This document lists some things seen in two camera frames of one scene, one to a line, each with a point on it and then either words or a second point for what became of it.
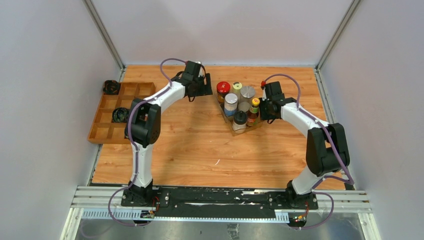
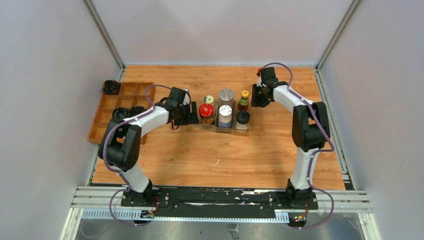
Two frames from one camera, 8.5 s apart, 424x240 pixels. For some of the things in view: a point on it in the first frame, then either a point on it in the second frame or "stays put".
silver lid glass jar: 247,93 -> 226,97
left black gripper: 205,89 -> 192,118
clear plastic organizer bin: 241,107 -> 229,116
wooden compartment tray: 105,131 stays put
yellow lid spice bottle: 237,86 -> 208,99
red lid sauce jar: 223,87 -> 206,112
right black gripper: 264,115 -> 255,102
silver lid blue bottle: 230,106 -> 225,116
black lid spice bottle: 239,124 stays put
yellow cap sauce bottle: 253,112 -> 243,104
